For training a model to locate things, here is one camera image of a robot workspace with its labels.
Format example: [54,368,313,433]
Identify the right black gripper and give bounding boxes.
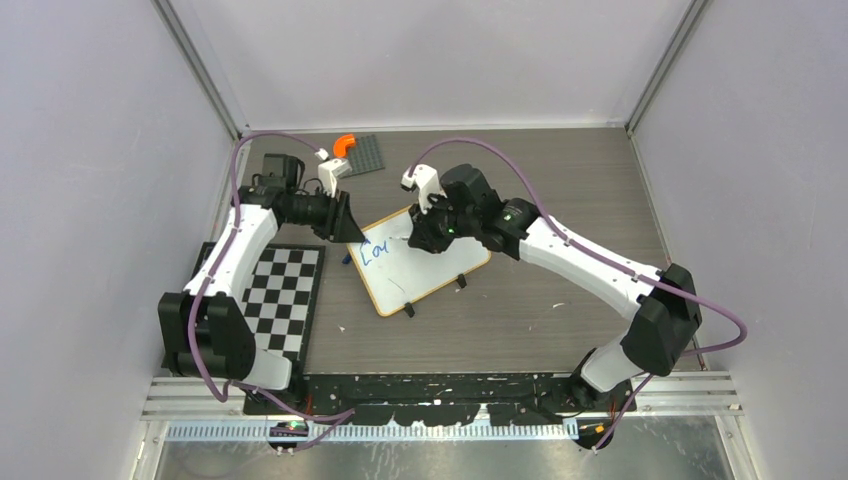
[408,191,478,254]

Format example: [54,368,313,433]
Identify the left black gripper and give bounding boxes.
[285,185,365,243]

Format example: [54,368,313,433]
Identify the yellow framed whiteboard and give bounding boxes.
[347,207,491,317]

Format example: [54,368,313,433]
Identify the metal wire whiteboard stand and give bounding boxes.
[401,273,468,318]

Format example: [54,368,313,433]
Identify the black white checkerboard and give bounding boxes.
[162,242,327,372]

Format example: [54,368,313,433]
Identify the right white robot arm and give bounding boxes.
[401,164,701,411]

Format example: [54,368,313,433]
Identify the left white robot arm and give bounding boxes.
[157,155,365,414]

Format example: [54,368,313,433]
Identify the grey studded baseplate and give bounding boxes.
[347,134,385,176]

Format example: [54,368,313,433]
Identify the orange curved plastic piece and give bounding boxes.
[333,134,357,159]

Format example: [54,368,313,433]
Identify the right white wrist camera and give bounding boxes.
[400,164,442,214]

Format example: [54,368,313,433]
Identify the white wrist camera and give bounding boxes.
[314,148,352,198]
[400,164,442,214]

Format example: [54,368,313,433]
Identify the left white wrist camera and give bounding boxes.
[314,148,352,198]

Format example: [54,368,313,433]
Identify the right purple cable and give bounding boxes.
[405,137,749,453]

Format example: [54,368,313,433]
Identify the purple cable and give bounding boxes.
[405,137,749,453]
[186,131,359,453]

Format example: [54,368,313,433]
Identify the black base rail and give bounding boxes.
[272,373,633,427]

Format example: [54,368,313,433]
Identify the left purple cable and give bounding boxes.
[186,131,359,453]

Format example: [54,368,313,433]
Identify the white slotted cable duct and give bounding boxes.
[164,418,579,443]

